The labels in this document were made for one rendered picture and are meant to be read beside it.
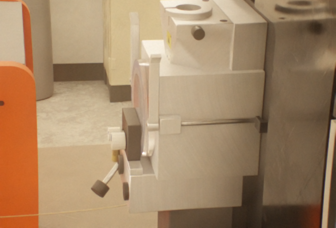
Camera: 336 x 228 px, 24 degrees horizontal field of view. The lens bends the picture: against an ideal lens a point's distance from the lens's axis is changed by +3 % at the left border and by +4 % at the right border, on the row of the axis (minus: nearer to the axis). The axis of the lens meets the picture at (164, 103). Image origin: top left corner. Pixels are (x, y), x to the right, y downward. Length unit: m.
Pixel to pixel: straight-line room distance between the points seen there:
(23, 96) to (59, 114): 2.82
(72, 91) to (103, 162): 2.44
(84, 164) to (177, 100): 1.08
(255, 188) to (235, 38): 0.14
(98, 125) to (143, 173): 3.04
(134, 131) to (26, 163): 0.41
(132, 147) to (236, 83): 0.11
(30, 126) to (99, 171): 0.65
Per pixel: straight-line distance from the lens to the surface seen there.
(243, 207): 0.73
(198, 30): 0.62
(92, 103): 3.98
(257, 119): 0.65
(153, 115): 0.63
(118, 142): 0.68
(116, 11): 3.81
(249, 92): 0.65
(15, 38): 1.15
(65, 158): 1.74
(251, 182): 0.71
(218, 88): 0.64
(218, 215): 0.72
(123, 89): 3.98
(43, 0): 3.89
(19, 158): 1.07
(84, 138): 3.58
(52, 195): 1.59
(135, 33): 0.72
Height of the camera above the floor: 1.46
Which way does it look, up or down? 22 degrees down
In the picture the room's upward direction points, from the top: 2 degrees clockwise
